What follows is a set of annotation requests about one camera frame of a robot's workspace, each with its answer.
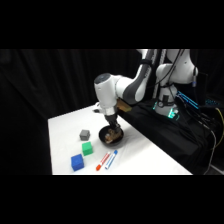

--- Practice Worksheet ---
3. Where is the green cube block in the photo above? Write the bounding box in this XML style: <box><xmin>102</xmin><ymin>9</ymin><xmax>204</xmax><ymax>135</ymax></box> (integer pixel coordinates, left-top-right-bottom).
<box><xmin>81</xmin><ymin>141</ymin><xmax>94</xmax><ymax>157</ymax></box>

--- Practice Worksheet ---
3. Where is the green base light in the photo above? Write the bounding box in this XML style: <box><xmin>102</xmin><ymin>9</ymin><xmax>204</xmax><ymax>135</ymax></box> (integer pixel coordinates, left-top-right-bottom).
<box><xmin>167</xmin><ymin>107</ymin><xmax>181</xmax><ymax>122</ymax></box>

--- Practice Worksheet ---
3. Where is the grey cube block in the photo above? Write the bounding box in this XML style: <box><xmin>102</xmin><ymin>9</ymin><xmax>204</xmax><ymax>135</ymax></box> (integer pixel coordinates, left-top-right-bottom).
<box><xmin>79</xmin><ymin>129</ymin><xmax>91</xmax><ymax>141</ymax></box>

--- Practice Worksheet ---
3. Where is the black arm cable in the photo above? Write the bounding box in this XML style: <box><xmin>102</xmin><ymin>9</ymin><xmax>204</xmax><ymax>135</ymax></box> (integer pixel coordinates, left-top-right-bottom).
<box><xmin>153</xmin><ymin>49</ymin><xmax>186</xmax><ymax>88</ymax></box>

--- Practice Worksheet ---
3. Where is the yellow cable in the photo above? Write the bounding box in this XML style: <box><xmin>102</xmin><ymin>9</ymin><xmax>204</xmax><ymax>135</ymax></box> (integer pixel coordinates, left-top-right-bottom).
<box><xmin>211</xmin><ymin>106</ymin><xmax>224</xmax><ymax>144</ymax></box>

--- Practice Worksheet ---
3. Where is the red capped marker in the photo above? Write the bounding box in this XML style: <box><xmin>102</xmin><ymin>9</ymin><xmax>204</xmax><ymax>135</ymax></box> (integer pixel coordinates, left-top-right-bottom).
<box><xmin>95</xmin><ymin>151</ymin><xmax>111</xmax><ymax>172</ymax></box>

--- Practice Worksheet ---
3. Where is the black curtain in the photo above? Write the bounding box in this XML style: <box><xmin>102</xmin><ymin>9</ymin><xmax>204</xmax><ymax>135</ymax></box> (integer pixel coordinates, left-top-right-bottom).
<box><xmin>0</xmin><ymin>49</ymin><xmax>224</xmax><ymax>176</ymax></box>

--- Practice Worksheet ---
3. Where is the striped tiger plush toy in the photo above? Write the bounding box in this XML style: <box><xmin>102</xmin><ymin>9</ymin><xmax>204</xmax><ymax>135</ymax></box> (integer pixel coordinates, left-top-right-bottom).
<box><xmin>104</xmin><ymin>130</ymin><xmax>122</xmax><ymax>144</ymax></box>

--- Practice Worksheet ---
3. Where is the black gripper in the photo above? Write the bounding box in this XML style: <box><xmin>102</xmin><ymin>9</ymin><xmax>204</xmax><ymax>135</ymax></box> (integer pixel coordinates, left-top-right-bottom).
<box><xmin>105</xmin><ymin>113</ymin><xmax>123</xmax><ymax>135</ymax></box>

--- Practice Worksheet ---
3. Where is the blue capped marker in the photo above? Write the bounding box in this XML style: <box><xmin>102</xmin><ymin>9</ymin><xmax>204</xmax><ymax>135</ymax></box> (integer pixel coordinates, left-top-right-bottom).
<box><xmin>104</xmin><ymin>149</ymin><xmax>119</xmax><ymax>170</ymax></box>

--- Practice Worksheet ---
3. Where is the blue cube block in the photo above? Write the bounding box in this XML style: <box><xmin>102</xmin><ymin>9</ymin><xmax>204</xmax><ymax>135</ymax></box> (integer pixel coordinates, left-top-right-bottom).
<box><xmin>70</xmin><ymin>153</ymin><xmax>85</xmax><ymax>172</ymax></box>

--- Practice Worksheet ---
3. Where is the black bowl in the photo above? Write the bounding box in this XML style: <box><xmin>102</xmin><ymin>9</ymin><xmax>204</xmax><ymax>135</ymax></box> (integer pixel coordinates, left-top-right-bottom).
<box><xmin>98</xmin><ymin>125</ymin><xmax>125</xmax><ymax>147</ymax></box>

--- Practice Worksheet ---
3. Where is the brown wooden block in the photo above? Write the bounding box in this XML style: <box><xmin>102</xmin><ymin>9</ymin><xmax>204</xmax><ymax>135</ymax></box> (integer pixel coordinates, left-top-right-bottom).
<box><xmin>116</xmin><ymin>99</ymin><xmax>132</xmax><ymax>113</ymax></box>

